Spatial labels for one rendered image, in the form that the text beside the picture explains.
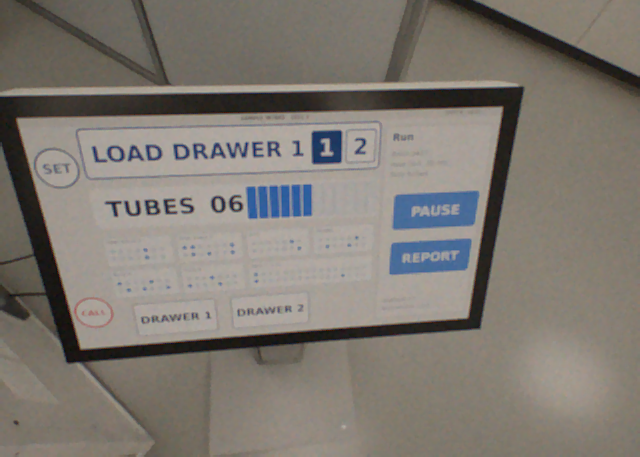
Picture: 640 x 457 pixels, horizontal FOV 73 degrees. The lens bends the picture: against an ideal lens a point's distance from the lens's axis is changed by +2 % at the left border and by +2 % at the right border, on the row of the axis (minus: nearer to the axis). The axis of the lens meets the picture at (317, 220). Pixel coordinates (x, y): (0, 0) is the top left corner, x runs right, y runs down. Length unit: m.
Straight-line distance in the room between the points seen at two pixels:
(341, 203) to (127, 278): 0.25
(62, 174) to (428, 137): 0.37
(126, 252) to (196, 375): 1.08
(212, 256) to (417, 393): 1.19
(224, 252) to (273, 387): 1.03
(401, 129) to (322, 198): 0.11
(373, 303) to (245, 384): 0.99
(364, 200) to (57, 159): 0.31
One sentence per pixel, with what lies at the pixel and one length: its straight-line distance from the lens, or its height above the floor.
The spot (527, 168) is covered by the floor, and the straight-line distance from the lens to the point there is 2.12.
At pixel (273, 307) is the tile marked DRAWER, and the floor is 1.01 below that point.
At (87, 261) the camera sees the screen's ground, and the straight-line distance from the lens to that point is 0.53.
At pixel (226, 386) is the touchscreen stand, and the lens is 1.50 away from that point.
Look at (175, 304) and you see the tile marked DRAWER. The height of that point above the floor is 1.02.
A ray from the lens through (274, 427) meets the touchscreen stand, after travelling 1.49.
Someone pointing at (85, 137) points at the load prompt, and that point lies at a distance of 0.48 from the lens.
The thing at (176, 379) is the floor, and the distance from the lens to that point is 1.57.
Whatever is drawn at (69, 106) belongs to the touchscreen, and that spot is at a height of 1.19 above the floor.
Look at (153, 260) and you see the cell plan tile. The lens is 0.51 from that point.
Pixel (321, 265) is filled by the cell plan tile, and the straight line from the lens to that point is 0.51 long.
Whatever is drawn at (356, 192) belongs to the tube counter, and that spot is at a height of 1.12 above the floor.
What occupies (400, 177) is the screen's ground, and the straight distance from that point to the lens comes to 0.48.
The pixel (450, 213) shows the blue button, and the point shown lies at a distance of 0.52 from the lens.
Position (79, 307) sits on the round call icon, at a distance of 0.57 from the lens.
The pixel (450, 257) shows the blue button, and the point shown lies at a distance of 0.55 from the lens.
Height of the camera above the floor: 1.52
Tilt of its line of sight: 63 degrees down
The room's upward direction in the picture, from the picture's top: 10 degrees clockwise
